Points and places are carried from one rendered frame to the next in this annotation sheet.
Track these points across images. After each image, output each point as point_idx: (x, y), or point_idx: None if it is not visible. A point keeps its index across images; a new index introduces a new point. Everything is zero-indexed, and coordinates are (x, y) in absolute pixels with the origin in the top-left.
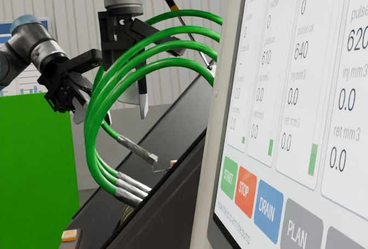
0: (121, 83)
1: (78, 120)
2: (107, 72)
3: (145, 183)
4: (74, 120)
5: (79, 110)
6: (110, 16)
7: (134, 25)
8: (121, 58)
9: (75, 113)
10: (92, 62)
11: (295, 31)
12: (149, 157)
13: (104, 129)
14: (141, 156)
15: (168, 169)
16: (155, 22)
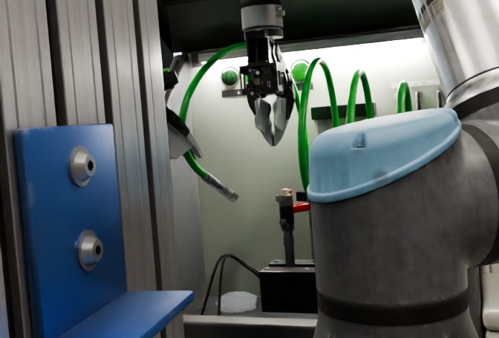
0: (403, 97)
1: (177, 154)
2: (307, 92)
3: None
4: (171, 154)
5: (175, 142)
6: (269, 36)
7: (277, 50)
8: (310, 79)
9: (171, 145)
10: (171, 86)
11: None
12: (234, 193)
13: (194, 165)
14: (226, 193)
15: (286, 197)
16: (235, 50)
